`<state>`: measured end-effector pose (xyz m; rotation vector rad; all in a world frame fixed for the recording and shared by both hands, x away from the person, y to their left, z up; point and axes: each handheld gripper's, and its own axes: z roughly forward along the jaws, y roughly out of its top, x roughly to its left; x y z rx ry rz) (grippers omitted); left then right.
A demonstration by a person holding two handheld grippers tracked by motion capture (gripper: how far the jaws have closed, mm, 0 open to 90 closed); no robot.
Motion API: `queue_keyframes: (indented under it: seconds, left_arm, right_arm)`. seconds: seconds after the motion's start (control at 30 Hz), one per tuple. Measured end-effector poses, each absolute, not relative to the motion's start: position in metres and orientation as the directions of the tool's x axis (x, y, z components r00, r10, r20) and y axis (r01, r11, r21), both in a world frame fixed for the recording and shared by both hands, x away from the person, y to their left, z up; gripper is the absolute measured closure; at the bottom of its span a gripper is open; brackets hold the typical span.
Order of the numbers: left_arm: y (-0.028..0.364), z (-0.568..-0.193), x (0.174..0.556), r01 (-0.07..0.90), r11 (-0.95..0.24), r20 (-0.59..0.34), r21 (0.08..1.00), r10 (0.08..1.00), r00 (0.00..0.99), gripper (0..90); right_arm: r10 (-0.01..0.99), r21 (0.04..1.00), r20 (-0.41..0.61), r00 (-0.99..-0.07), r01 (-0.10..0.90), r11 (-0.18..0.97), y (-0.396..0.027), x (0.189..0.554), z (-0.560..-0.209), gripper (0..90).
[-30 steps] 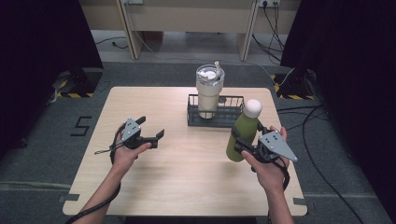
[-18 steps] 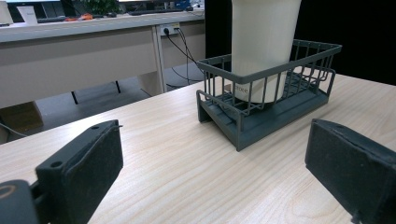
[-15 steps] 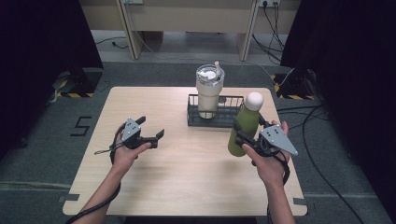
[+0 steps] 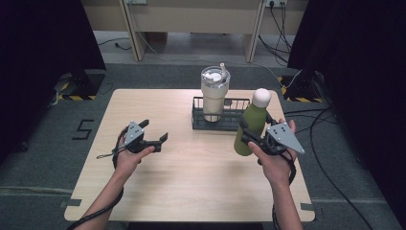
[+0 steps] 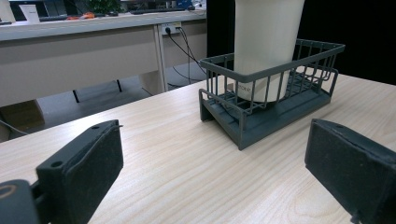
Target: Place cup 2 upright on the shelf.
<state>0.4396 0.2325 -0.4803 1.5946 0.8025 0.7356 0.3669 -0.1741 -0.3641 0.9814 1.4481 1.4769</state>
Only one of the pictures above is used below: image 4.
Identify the person's right hand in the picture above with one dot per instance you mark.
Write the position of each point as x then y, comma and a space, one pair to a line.
277, 169

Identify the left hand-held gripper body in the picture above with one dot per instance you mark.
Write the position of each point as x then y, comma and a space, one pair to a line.
134, 134

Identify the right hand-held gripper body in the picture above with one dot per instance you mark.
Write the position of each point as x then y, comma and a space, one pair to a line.
282, 135

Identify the cream tumbler with clear lid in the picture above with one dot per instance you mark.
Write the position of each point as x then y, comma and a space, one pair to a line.
213, 102

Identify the person's left hand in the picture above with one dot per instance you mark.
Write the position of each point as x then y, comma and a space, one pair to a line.
127, 159

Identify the black metal stand base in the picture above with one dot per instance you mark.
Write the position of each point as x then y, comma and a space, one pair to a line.
303, 84
86, 83

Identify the green bottle with white cap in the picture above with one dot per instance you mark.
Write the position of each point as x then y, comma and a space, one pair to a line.
252, 121

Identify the white wall socket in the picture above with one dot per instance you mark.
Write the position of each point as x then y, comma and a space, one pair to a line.
276, 2

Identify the grey tape strip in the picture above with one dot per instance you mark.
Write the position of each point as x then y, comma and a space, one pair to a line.
307, 206
72, 203

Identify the beige wooden desk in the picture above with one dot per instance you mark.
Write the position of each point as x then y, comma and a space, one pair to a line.
191, 16

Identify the black curtain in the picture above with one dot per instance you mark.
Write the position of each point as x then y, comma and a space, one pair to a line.
357, 80
41, 48

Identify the yellow black hazard tape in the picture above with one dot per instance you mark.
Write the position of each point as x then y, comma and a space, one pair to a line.
306, 99
76, 97

